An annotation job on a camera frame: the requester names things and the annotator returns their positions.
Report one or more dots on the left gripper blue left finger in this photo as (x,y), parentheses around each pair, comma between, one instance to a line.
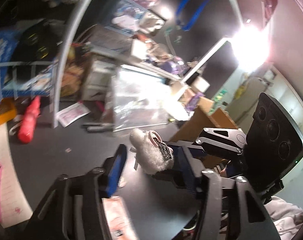
(113,167)

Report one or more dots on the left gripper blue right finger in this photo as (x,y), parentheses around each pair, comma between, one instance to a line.
(187,168)

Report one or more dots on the white fluffy plush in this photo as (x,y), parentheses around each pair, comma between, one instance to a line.
(153,155)

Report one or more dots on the white pink packet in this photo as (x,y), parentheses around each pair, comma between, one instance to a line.
(118,219)

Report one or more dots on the brown cardboard box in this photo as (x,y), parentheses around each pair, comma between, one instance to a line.
(201,119)

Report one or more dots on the white printed card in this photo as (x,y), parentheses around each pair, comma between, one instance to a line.
(72,113)

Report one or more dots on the clear plastic storage box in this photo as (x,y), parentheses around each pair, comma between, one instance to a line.
(140,99)

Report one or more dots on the brown plush toy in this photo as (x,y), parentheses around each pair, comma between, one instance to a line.
(76,68)

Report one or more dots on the red folded umbrella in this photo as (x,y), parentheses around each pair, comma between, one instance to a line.
(28,124)

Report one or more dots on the orange box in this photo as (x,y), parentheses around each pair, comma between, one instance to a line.
(8,110)

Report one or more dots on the anime figure box stack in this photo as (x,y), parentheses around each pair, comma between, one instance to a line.
(130,16)

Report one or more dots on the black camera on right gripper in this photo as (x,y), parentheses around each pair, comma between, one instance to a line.
(274,144)

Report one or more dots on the white wire shelf rack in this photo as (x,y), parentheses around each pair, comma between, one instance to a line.
(35,38)

